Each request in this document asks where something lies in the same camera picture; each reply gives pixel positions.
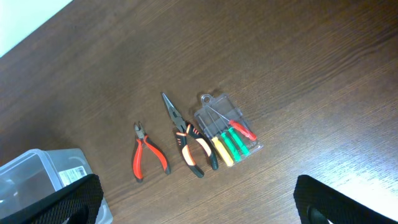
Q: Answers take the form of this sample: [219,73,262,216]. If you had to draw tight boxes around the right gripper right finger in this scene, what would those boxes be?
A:
[294,175,397,224]

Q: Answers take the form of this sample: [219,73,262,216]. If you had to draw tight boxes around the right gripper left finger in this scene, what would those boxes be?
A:
[1,174,103,224]

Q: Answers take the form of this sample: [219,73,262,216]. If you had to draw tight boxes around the clear plastic storage container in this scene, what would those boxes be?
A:
[0,147,114,224]

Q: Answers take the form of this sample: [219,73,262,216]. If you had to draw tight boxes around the small red diagonal cutters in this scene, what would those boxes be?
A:
[132,121,172,184]

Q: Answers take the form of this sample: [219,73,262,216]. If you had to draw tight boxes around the clear screwdriver set case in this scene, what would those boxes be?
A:
[194,93,264,167]

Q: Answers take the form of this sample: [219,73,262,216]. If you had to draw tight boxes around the orange black needle-nose pliers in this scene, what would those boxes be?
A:
[160,91,220,179]

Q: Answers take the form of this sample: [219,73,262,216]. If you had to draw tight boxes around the red handled screwdriver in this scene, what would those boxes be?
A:
[208,106,257,141]

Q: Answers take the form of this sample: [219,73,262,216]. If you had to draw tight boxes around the yellow handled screwdriver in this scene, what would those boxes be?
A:
[198,116,234,167]

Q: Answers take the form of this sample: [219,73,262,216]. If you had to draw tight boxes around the green handled screwdriver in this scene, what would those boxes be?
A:
[206,110,241,162]
[216,119,250,156]

